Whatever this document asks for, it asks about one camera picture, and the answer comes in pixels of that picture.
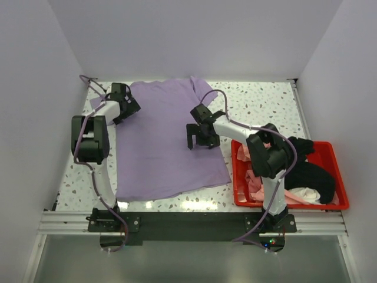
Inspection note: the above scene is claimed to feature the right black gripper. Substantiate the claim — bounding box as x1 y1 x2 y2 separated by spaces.
187 123 220 149

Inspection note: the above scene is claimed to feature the purple t shirt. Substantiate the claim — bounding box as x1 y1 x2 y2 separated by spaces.
90 75 232 202

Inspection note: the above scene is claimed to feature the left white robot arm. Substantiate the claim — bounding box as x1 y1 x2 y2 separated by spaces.
71 83 141 233

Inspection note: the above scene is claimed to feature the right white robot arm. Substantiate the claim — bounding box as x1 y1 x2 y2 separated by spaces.
186 103 297 241

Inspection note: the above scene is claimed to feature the pink t shirt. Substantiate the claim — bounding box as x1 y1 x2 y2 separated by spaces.
235 143 307 206

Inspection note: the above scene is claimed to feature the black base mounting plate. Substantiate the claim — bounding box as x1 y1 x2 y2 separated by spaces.
86 209 297 248

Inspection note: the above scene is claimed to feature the black t shirt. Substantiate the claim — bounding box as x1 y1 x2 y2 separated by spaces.
284 137 335 205

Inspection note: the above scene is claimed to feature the white t shirt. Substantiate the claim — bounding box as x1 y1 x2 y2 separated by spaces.
289 187 320 205

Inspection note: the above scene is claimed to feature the red plastic bin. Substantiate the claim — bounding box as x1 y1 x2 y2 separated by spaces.
231 137 349 210

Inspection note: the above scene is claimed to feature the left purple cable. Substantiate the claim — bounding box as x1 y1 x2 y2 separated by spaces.
72 75 130 253

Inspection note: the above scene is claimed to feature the purple cable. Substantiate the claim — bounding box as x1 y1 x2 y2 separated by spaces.
200 90 298 245
72 75 130 253

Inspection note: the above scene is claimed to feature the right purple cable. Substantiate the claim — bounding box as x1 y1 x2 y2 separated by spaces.
200 90 298 245

